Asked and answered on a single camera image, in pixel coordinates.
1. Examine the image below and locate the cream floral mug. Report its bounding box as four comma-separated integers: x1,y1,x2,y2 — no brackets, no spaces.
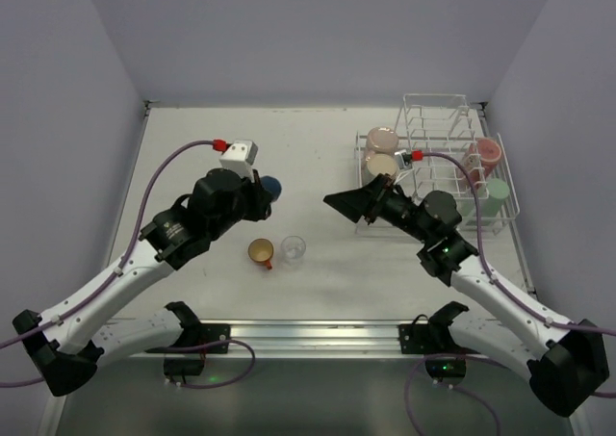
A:
360,152,399,186

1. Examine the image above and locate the dark blue glazed mug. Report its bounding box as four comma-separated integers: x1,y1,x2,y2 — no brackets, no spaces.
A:
257,176,282,203

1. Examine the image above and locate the orange ceramic mug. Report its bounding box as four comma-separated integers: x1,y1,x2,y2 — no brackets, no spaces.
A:
247,238,274,270

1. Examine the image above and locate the pale pink glossy mug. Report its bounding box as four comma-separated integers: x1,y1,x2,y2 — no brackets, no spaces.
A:
363,126,399,161

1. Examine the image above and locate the clear glass tumbler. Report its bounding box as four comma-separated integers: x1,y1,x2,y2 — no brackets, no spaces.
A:
280,236,307,269

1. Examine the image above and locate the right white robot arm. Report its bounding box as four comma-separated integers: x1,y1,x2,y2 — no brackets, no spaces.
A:
361,174,609,417

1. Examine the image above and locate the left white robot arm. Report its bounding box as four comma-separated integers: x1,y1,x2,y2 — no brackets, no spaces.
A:
13,168,282,397

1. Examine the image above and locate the mint green cup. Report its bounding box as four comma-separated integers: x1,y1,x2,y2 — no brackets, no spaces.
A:
460,178,510,227

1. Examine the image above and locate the pink mug with logo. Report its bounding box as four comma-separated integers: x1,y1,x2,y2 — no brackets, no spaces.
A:
456,138,502,189

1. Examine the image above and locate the right black controller box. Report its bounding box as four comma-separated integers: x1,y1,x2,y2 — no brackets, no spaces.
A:
424,359,467,382

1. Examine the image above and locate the black controller box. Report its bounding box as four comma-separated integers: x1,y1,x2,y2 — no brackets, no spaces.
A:
163,358,205,381
424,359,467,382

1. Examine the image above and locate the left black controller box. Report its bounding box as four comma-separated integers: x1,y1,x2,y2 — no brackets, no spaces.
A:
163,358,205,381

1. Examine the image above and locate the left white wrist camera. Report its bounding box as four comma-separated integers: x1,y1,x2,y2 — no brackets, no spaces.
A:
213,140,258,177

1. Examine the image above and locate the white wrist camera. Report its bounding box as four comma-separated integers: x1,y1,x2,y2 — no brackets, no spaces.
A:
213,140,258,177
393,149,424,171

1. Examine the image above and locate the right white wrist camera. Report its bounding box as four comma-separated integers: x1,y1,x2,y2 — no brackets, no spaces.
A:
393,149,424,171

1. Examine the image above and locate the white wire dish rack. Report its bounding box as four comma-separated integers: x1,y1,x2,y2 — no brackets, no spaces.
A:
378,93,520,237

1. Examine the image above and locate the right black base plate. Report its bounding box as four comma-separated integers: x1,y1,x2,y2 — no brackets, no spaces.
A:
398,301,471,355

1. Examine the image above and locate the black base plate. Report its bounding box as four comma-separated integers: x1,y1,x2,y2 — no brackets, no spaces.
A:
398,301,471,355
165,301,231,347

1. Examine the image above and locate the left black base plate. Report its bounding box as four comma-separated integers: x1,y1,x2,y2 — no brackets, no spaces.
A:
165,301,231,347

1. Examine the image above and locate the aluminium mounting rail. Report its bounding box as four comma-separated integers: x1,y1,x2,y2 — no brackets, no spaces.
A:
115,318,564,360

